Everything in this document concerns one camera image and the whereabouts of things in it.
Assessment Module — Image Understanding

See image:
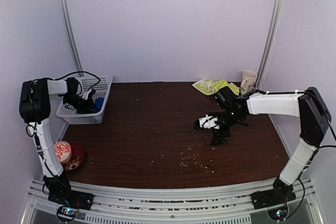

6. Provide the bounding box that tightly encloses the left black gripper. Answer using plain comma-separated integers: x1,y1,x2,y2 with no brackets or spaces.
64,94,100,115

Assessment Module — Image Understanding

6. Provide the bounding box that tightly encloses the blue towel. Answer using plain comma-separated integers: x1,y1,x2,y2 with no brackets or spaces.
92,97,104,113

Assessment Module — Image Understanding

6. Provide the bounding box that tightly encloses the yellow green patterned towel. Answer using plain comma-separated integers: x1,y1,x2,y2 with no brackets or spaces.
192,78,240,95

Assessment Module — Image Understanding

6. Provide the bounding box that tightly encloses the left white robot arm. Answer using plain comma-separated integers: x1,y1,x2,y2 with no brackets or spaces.
19,78,93,208

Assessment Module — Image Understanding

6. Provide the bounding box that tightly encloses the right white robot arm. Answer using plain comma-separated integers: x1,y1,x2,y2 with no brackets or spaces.
199,87,332,204

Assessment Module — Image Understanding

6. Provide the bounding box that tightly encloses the white plastic basket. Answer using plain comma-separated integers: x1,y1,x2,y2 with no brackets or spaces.
56,77,113,125

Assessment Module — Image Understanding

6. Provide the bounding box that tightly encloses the cream ceramic mug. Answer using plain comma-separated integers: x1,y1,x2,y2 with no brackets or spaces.
240,70,258,95

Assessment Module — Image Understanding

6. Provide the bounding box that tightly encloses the red white patterned bowl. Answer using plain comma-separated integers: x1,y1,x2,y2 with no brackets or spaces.
54,141,72,165

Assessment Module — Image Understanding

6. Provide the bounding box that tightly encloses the dark red floral bowl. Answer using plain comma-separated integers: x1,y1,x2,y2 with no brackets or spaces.
63,142,85,172

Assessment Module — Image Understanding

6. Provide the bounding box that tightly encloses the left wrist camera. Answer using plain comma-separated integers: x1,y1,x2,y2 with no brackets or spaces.
81,88,96,100

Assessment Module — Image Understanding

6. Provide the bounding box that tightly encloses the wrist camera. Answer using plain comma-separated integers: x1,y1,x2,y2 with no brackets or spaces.
81,88,96,100
193,114,219,130

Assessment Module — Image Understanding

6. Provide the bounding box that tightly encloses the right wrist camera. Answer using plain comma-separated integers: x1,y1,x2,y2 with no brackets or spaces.
193,114,219,130

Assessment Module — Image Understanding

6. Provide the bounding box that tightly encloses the left black cable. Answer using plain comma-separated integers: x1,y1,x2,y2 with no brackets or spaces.
25,70,102,177

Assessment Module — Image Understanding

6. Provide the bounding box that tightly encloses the black cable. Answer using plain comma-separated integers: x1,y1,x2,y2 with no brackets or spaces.
285,90,336,218
25,70,102,177

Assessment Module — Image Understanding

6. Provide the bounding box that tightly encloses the right black cable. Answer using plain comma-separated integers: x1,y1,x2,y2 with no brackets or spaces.
285,90,336,218

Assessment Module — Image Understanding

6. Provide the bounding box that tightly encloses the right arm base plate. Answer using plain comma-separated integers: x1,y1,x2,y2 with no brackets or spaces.
251,189,297,209

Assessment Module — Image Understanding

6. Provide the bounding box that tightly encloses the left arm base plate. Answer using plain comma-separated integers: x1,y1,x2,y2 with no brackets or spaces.
48,190,94,210

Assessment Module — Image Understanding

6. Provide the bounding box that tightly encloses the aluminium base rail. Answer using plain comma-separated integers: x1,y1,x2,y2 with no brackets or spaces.
19,179,326,223

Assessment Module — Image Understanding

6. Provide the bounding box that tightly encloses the left aluminium frame post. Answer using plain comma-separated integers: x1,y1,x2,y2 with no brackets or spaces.
60,0,83,71

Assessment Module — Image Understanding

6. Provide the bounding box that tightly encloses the aluminium frame post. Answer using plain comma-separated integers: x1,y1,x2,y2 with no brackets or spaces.
255,0,284,88
60,0,83,71

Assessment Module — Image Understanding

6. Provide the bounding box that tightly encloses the right aluminium frame post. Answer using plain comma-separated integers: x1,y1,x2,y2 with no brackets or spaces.
255,0,284,88

